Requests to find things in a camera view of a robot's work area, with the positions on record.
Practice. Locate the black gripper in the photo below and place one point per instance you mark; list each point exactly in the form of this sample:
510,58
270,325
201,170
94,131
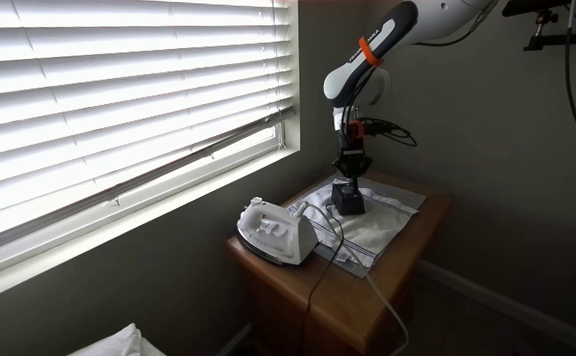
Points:
353,159

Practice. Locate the black alarm clock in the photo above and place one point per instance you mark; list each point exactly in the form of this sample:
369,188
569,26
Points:
347,200

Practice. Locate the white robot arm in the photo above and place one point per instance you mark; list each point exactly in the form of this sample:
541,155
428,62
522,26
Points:
405,24

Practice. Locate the white striped towel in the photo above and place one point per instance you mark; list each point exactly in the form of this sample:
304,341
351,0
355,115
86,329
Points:
367,224

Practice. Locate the grey checked place mat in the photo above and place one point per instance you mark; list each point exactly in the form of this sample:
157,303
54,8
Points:
393,198

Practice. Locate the white clothes iron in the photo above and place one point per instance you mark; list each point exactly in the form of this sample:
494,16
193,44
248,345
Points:
276,234

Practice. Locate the wooden side table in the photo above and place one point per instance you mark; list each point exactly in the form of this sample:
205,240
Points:
320,309

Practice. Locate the white window blinds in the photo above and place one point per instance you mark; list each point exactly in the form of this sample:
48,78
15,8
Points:
116,111

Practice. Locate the white pillow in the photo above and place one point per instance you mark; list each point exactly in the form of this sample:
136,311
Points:
130,341

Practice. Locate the black camera stand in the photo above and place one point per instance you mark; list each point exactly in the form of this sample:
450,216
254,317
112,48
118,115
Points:
555,20

